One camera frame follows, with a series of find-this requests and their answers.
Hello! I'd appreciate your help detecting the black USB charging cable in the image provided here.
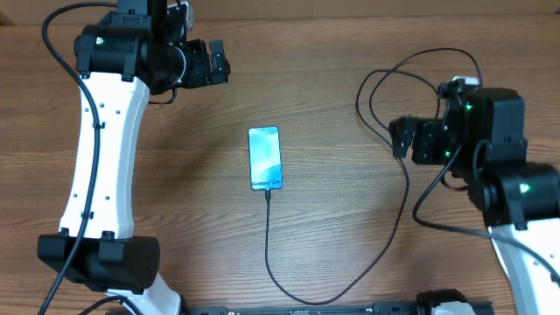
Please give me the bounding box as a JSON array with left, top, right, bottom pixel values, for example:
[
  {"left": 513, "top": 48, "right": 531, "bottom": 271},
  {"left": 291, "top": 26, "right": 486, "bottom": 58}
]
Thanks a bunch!
[{"left": 263, "top": 47, "right": 484, "bottom": 306}]

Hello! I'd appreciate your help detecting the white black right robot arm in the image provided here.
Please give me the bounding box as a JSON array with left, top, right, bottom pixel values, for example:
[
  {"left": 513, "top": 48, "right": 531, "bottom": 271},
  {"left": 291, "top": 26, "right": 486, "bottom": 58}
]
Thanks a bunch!
[{"left": 388, "top": 76, "right": 559, "bottom": 314}]

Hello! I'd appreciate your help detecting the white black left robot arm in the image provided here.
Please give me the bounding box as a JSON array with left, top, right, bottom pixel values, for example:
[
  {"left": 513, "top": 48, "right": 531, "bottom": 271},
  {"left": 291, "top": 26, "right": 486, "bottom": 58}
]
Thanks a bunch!
[{"left": 37, "top": 1, "right": 230, "bottom": 314}]

